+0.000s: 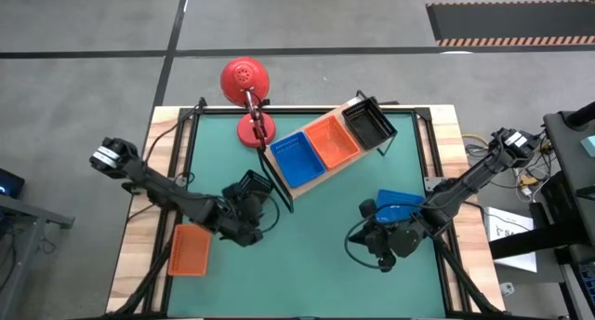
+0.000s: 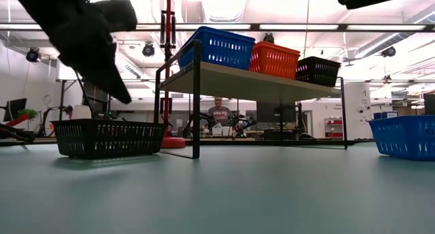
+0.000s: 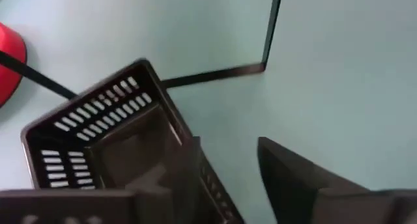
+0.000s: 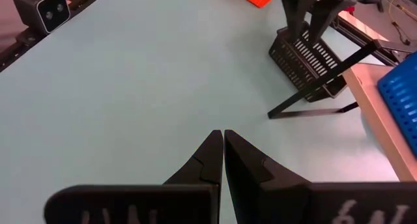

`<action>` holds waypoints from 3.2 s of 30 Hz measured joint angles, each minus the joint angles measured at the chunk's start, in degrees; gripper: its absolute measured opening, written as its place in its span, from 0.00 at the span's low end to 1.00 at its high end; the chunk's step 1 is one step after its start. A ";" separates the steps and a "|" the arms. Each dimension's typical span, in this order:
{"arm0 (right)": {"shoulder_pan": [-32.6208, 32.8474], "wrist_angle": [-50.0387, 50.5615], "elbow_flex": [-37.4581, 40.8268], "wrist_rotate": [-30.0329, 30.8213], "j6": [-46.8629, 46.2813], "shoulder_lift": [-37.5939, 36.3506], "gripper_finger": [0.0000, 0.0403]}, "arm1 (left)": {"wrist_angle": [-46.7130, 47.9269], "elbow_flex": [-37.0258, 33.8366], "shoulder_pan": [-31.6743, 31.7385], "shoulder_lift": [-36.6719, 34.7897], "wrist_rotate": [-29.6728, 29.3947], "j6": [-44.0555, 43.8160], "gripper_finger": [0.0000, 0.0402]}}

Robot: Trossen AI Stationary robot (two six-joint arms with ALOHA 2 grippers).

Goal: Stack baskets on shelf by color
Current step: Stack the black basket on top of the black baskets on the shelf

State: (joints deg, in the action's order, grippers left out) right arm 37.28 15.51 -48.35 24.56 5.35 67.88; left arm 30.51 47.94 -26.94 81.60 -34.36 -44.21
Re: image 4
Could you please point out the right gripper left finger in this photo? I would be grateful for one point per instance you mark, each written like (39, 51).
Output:
(130, 204)

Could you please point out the wooden shelf with black frame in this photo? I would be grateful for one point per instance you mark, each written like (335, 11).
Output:
(374, 120)

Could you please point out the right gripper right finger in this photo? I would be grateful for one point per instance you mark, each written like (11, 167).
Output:
(293, 204)

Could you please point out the black plastic slotted basket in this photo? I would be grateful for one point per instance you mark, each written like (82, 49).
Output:
(293, 59)

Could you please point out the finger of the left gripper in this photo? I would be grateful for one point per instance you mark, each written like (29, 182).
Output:
(294, 19)
(321, 19)

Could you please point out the black table-level camera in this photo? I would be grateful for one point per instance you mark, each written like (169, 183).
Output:
(36, 9)

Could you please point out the blue plastic slotted basket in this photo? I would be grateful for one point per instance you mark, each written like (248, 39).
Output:
(404, 97)

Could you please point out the green table mat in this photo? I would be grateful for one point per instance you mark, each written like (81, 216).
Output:
(130, 103)

